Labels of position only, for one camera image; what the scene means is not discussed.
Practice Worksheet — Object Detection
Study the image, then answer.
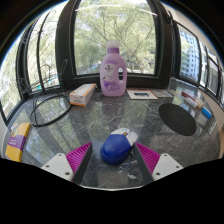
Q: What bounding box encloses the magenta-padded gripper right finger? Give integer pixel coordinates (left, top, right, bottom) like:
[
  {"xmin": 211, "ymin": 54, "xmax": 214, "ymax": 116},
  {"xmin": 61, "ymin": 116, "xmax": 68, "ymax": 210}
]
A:
[{"xmin": 132, "ymin": 142, "xmax": 185, "ymax": 186}]

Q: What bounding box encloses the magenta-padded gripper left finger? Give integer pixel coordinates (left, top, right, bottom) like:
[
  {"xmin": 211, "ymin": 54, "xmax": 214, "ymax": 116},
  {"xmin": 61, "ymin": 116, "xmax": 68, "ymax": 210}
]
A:
[{"xmin": 41, "ymin": 142, "xmax": 94, "ymax": 186}]

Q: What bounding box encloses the blue and white computer mouse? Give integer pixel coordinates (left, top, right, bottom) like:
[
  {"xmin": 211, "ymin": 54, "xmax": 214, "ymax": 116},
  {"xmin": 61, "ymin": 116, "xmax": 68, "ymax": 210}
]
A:
[{"xmin": 99, "ymin": 127, "xmax": 139, "ymax": 166}]

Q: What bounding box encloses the black round mouse pad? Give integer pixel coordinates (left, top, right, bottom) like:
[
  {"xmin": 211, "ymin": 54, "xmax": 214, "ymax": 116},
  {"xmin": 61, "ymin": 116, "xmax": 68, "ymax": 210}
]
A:
[{"xmin": 158, "ymin": 102, "xmax": 198, "ymax": 137}]

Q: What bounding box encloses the yellow and purple packet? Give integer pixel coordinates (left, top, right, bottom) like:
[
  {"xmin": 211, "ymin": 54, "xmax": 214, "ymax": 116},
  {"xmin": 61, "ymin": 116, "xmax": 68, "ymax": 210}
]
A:
[{"xmin": 4, "ymin": 122, "xmax": 32, "ymax": 163}]

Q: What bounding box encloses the white and orange cardboard box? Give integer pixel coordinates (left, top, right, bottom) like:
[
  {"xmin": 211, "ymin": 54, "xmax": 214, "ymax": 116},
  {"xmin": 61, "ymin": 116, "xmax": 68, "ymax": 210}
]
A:
[{"xmin": 69, "ymin": 83, "xmax": 99, "ymax": 108}]

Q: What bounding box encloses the white booklet with dark picture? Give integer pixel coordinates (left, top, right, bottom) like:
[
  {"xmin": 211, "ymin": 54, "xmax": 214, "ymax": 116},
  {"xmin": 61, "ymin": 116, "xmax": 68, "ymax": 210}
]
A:
[{"xmin": 126, "ymin": 88, "xmax": 159, "ymax": 101}]

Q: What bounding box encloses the printed paper map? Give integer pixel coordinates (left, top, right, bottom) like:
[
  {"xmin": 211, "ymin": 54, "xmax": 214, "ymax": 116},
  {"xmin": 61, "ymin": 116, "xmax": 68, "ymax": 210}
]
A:
[{"xmin": 150, "ymin": 89, "xmax": 174, "ymax": 99}]

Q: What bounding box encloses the white and blue box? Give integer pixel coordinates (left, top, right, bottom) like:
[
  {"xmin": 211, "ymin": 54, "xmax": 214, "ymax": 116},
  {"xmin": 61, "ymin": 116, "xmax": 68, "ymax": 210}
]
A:
[{"xmin": 184, "ymin": 96, "xmax": 202, "ymax": 109}]

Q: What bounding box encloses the red book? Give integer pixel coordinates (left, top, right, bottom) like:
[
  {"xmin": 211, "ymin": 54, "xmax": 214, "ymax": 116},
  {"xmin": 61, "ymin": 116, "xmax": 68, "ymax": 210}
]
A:
[{"xmin": 180, "ymin": 90, "xmax": 198, "ymax": 101}]

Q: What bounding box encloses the cream book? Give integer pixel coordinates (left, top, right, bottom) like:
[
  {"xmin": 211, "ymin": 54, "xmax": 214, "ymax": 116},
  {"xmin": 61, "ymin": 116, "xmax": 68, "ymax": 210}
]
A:
[{"xmin": 195, "ymin": 98, "xmax": 206, "ymax": 110}]

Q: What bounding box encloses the purple detergent bottle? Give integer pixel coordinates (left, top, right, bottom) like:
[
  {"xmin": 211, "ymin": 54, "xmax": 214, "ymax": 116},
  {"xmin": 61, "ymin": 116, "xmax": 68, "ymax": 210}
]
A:
[{"xmin": 99, "ymin": 40, "xmax": 128, "ymax": 98}]

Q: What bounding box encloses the black cable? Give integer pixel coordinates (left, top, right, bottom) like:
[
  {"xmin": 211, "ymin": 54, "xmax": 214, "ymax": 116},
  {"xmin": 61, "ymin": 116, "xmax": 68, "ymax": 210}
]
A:
[{"xmin": 29, "ymin": 59, "xmax": 73, "ymax": 128}]

